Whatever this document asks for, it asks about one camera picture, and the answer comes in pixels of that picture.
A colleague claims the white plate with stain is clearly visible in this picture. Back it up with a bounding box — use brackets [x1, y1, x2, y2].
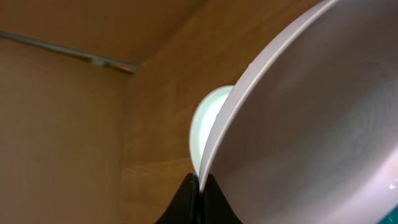
[199, 0, 397, 223]

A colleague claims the cardboard backdrop panel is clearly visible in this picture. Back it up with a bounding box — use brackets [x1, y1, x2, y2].
[0, 0, 206, 224]

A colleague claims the teal plastic tray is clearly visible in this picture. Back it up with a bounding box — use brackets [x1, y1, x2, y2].
[377, 205, 398, 224]

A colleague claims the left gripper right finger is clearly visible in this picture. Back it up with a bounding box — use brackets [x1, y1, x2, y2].
[200, 174, 242, 224]

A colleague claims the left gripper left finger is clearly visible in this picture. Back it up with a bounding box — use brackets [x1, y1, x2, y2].
[155, 173, 199, 224]

